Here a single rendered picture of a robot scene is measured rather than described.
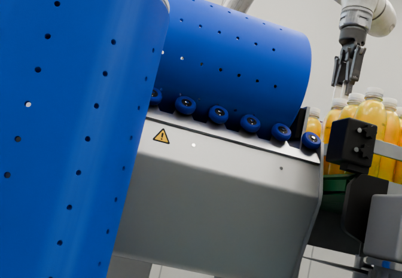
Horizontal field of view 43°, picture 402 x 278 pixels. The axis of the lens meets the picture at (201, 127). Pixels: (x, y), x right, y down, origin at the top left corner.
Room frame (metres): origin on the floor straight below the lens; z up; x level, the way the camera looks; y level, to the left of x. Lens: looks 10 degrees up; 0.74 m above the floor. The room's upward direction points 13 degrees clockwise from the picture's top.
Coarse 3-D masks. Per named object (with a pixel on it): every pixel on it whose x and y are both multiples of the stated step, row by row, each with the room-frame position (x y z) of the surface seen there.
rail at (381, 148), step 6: (378, 144) 1.05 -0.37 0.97; (384, 144) 1.05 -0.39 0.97; (390, 144) 1.06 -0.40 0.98; (378, 150) 1.05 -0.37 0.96; (384, 150) 1.05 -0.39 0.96; (390, 150) 1.06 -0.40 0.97; (396, 150) 1.06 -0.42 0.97; (384, 156) 1.06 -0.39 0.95; (390, 156) 1.06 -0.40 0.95; (396, 156) 1.06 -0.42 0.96
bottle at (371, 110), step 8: (368, 96) 1.11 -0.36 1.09; (376, 96) 1.11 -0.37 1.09; (360, 104) 1.12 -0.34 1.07; (368, 104) 1.10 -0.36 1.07; (376, 104) 1.10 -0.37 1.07; (360, 112) 1.11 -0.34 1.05; (368, 112) 1.09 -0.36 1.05; (376, 112) 1.09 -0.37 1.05; (384, 112) 1.10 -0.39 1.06; (368, 120) 1.09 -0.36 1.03; (376, 120) 1.09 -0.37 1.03; (384, 120) 1.10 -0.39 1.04; (384, 128) 1.10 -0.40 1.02; (376, 136) 1.09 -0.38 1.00; (376, 160) 1.10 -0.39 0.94; (376, 168) 1.10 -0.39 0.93; (376, 176) 1.10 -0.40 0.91
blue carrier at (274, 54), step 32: (192, 0) 1.06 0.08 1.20; (192, 32) 1.01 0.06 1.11; (224, 32) 1.03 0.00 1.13; (256, 32) 1.06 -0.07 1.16; (288, 32) 1.10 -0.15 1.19; (160, 64) 1.02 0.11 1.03; (192, 64) 1.02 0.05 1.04; (224, 64) 1.03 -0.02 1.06; (256, 64) 1.05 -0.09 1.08; (288, 64) 1.06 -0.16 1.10; (192, 96) 1.07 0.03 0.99; (224, 96) 1.07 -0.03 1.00; (256, 96) 1.07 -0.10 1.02; (288, 96) 1.08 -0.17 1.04
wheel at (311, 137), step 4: (308, 132) 1.13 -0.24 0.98; (304, 136) 1.12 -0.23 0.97; (308, 136) 1.12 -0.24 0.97; (312, 136) 1.12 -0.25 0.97; (316, 136) 1.13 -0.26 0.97; (304, 140) 1.11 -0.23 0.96; (308, 140) 1.11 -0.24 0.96; (312, 140) 1.12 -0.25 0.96; (316, 140) 1.12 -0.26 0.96; (320, 140) 1.12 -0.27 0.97; (304, 144) 1.12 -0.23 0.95; (308, 144) 1.11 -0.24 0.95; (312, 144) 1.11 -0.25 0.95; (316, 144) 1.11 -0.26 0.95; (320, 144) 1.12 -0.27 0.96; (312, 148) 1.12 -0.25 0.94; (316, 148) 1.12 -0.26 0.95
